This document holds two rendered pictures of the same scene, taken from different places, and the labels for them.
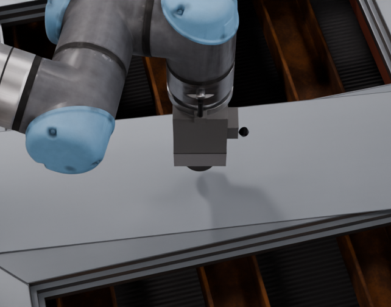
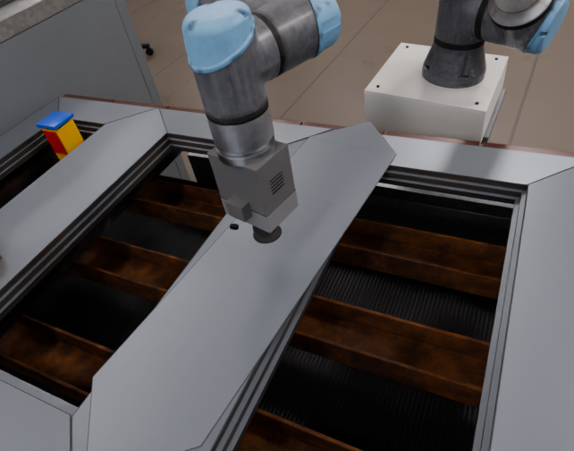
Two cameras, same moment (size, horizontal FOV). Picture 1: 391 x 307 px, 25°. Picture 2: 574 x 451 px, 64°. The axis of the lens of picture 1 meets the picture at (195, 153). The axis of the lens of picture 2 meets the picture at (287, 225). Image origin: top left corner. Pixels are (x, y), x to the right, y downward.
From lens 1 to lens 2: 114 cm
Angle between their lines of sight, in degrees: 72
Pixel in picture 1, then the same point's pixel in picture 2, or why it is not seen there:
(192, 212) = (243, 228)
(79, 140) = not seen: outside the picture
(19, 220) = (316, 154)
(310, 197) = (183, 299)
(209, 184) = (253, 246)
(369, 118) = (198, 395)
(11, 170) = (354, 159)
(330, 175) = (185, 323)
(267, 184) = (220, 278)
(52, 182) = (329, 174)
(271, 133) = (256, 307)
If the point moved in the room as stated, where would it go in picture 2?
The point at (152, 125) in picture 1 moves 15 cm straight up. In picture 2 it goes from (331, 236) to (321, 155)
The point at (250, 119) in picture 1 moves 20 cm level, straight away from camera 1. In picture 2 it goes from (282, 299) to (408, 389)
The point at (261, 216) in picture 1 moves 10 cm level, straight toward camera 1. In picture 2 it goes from (203, 262) to (169, 233)
